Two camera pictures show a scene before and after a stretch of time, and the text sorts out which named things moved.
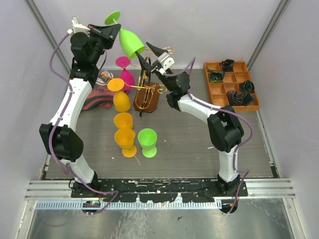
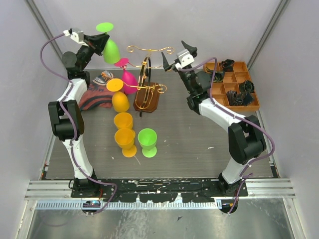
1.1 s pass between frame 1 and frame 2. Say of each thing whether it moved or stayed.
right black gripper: moved
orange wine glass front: stayed
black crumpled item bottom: stayed
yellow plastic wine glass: stayed
